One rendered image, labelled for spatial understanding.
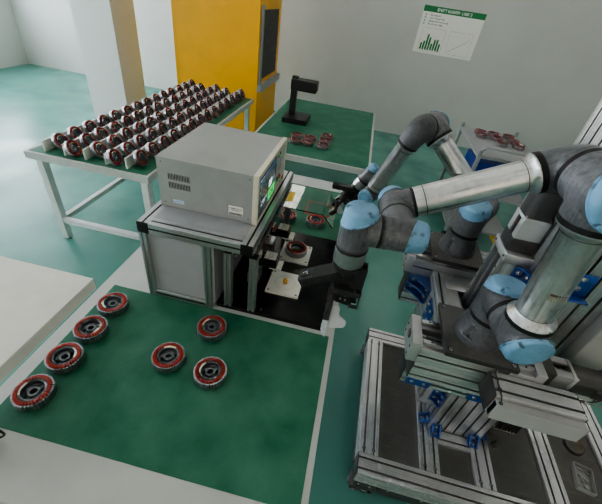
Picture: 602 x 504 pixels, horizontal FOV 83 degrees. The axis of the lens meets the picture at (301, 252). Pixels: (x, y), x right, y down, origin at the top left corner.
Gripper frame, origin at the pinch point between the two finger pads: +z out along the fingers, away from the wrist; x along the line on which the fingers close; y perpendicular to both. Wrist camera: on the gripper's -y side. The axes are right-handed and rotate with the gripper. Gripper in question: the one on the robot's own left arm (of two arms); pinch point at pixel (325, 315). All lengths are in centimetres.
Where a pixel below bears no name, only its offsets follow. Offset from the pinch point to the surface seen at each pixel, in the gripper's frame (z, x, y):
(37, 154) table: 41, 115, -212
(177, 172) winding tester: -12, 39, -64
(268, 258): 23, 46, -29
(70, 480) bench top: 40, -42, -55
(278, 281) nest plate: 37, 48, -24
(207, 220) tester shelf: 4, 36, -51
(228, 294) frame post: 31, 27, -40
